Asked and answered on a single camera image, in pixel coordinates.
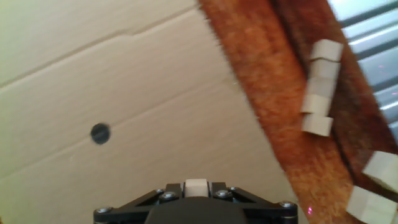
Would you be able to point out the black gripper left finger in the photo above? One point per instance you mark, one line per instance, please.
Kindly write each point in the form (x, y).
(174, 188)

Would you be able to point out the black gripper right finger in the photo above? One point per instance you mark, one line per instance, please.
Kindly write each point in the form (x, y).
(217, 187)

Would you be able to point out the red-brown wooden board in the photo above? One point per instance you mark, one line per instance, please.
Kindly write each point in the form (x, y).
(264, 77)

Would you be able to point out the brown cardboard sheet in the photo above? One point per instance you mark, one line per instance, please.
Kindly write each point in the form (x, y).
(124, 77)

